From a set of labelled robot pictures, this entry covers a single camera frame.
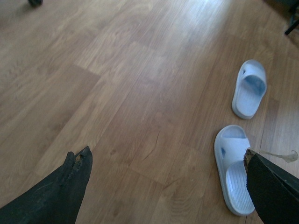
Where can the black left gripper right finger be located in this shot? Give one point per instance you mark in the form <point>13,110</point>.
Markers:
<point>274,191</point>

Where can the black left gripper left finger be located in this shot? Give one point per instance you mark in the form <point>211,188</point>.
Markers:
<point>57,198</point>

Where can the light blue slide sandal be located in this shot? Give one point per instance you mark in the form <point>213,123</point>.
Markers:
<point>250,88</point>
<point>230,147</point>

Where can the black metal shoe rack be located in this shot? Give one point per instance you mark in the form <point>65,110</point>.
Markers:
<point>294,19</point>

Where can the white-legged chair on castors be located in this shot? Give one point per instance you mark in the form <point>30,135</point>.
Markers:
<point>35,3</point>

